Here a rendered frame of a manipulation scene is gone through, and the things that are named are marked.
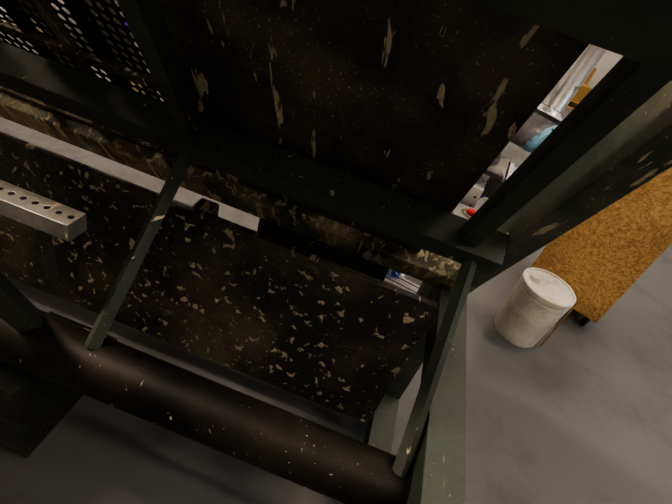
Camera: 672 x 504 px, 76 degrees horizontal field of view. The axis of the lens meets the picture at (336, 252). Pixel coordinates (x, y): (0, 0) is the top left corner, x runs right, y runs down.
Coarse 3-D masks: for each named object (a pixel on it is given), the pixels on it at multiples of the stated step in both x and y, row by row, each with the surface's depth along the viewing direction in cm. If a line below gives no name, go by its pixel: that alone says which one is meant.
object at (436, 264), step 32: (0, 96) 140; (32, 128) 149; (64, 128) 138; (128, 160) 142; (160, 160) 137; (224, 192) 136; (256, 192) 136; (288, 224) 141; (320, 224) 134; (384, 256) 135; (416, 256) 133
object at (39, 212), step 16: (0, 192) 83; (16, 192) 84; (32, 192) 85; (0, 208) 83; (16, 208) 82; (32, 208) 82; (48, 208) 83; (64, 208) 84; (32, 224) 83; (48, 224) 82; (64, 224) 81; (80, 224) 84
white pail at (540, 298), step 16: (528, 272) 241; (544, 272) 246; (528, 288) 230; (544, 288) 233; (560, 288) 237; (512, 304) 241; (528, 304) 231; (544, 304) 226; (560, 304) 224; (576, 304) 231; (496, 320) 254; (512, 320) 242; (528, 320) 235; (544, 320) 231; (512, 336) 245; (528, 336) 240
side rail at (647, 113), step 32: (640, 128) 63; (608, 160) 68; (640, 160) 63; (544, 192) 90; (576, 192) 75; (608, 192) 72; (512, 224) 102; (544, 224) 87; (576, 224) 83; (512, 256) 104
